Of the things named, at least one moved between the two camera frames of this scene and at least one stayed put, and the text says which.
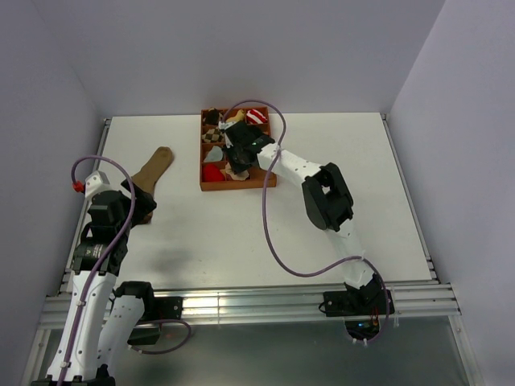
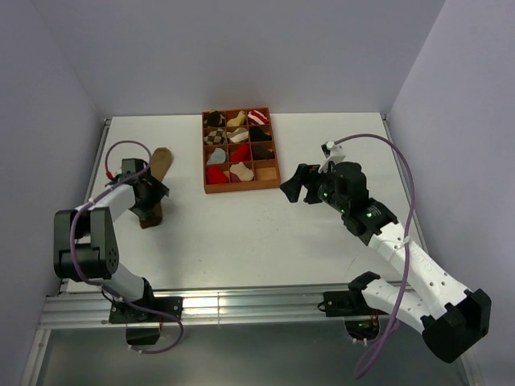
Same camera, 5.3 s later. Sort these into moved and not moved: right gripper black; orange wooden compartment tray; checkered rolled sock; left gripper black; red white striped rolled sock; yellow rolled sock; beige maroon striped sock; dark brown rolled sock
Moved: beige maroon striped sock; left gripper black; right gripper black
Not moved: dark brown rolled sock; checkered rolled sock; yellow rolled sock; orange wooden compartment tray; red white striped rolled sock
